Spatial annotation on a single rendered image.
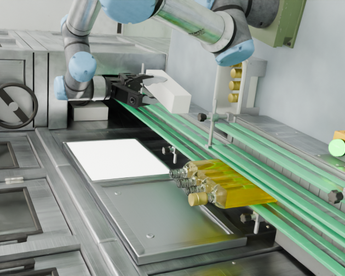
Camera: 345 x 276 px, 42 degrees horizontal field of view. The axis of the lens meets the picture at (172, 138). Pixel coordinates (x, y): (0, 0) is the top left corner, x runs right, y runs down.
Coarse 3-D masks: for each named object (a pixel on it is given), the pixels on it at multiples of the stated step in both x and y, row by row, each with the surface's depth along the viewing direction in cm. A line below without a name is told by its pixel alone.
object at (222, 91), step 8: (224, 72) 168; (216, 80) 169; (224, 80) 170; (232, 80) 171; (240, 80) 167; (216, 88) 170; (224, 88) 171; (240, 88) 155; (216, 96) 171; (224, 96) 172; (240, 96) 156; (224, 104) 173; (232, 104) 173; (240, 104) 156; (216, 112) 170; (224, 112) 167; (232, 112) 167
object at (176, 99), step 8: (152, 72) 158; (160, 72) 159; (168, 80) 152; (152, 88) 155; (160, 88) 149; (168, 88) 145; (176, 88) 147; (160, 96) 150; (168, 96) 144; (176, 96) 141; (184, 96) 142; (168, 104) 145; (176, 104) 142; (184, 104) 143; (176, 112) 144; (184, 112) 145
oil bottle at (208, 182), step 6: (234, 174) 137; (240, 174) 137; (204, 180) 131; (210, 180) 131; (216, 180) 131; (222, 180) 131; (228, 180) 132; (234, 180) 132; (240, 180) 133; (246, 180) 133; (204, 186) 130; (210, 186) 129
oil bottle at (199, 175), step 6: (216, 168) 140; (222, 168) 141; (228, 168) 141; (198, 174) 135; (204, 174) 135; (210, 174) 135; (216, 174) 136; (222, 174) 136; (228, 174) 137; (198, 180) 134
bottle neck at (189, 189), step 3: (189, 186) 128; (192, 186) 129; (195, 186) 129; (198, 186) 129; (201, 186) 129; (186, 189) 129; (189, 189) 128; (192, 189) 128; (195, 189) 128; (198, 189) 128; (201, 189) 129; (204, 189) 129; (186, 192) 129; (189, 192) 127; (192, 192) 128; (195, 192) 128; (198, 192) 129
